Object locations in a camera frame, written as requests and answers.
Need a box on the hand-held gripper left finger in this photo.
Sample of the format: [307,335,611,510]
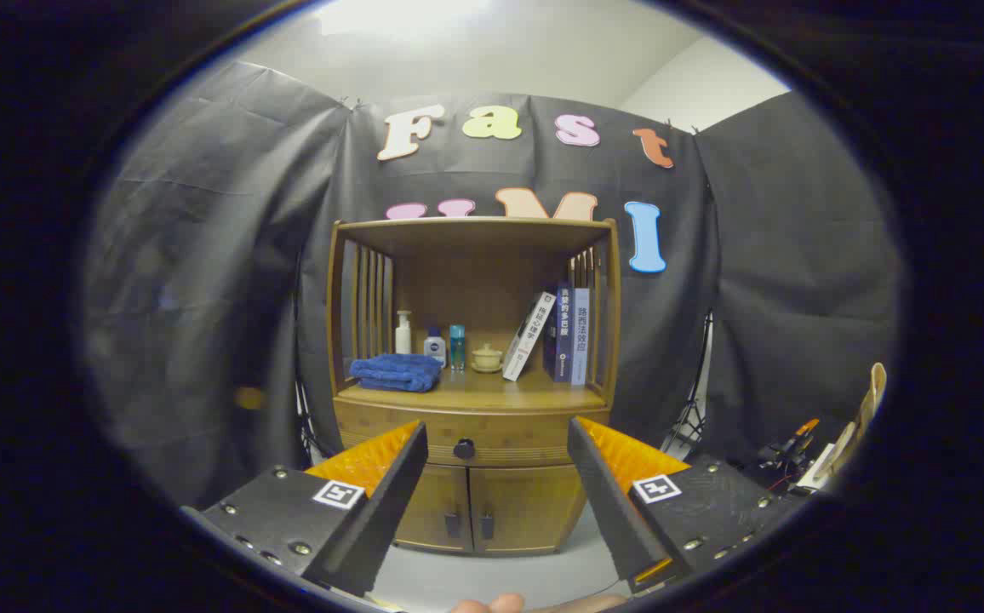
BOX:
[181,419,429,597]

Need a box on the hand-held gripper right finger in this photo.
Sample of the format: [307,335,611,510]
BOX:
[567,416,808,594]

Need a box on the wooden drawer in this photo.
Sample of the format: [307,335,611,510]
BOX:
[335,400,610,467]

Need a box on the wooden cabinet door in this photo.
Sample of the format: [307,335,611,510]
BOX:
[468,464,586,556]
[394,464,473,553]

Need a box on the wooden countertop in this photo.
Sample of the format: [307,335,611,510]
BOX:
[335,368,610,411]

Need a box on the wooden cabinet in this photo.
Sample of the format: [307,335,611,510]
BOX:
[326,216,622,556]

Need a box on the blue folded towel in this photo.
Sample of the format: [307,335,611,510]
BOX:
[349,353,443,393]

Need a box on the light blue book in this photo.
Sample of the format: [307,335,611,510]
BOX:
[571,287,592,386]

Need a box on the dark blue book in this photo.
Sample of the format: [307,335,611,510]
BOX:
[543,284,575,382]

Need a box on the white book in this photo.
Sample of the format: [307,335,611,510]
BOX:
[502,292,557,381]

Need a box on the orange and black tool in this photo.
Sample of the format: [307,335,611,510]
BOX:
[760,417,821,478]

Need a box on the cream wooden object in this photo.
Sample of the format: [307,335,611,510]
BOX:
[798,362,888,493]

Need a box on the black backdrop cloth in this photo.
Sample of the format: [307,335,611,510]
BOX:
[83,61,901,512]

